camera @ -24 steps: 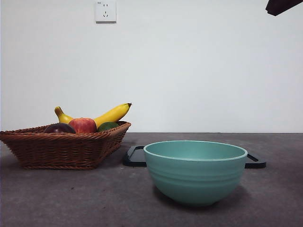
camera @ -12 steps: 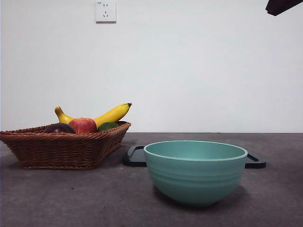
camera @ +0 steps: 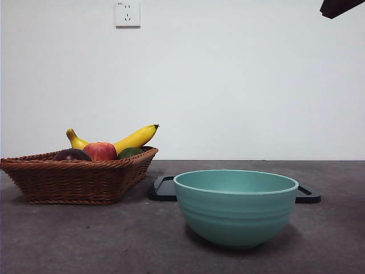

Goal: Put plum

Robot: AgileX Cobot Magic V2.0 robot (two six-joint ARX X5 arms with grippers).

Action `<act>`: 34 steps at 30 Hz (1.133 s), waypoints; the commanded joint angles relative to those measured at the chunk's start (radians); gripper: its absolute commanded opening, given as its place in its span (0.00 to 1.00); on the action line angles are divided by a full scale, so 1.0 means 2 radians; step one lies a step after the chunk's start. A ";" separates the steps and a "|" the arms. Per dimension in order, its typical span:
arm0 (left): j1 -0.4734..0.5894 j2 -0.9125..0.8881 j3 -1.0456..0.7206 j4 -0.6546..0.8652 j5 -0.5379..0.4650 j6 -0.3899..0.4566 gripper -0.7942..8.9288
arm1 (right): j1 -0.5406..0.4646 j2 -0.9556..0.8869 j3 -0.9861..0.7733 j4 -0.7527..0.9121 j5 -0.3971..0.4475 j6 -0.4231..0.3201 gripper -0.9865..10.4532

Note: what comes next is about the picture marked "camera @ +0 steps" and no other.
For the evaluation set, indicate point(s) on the green round fruit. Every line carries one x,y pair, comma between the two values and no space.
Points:
129,152

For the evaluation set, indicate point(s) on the red yellow peach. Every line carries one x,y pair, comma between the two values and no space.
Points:
101,151

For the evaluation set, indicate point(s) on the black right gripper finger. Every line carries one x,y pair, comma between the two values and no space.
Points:
336,7

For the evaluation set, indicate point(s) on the black rectangular tray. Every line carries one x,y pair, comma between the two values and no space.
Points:
162,191

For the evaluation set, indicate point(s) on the brown wicker basket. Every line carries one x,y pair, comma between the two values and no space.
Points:
71,182

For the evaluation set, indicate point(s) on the dark red plum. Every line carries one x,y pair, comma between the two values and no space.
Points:
72,155

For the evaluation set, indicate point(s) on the yellow banana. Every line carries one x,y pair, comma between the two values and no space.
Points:
134,138

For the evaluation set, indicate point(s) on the white wall socket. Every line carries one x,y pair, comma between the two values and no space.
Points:
127,17

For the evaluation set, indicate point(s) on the teal ribbed bowl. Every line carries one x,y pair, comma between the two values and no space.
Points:
233,219

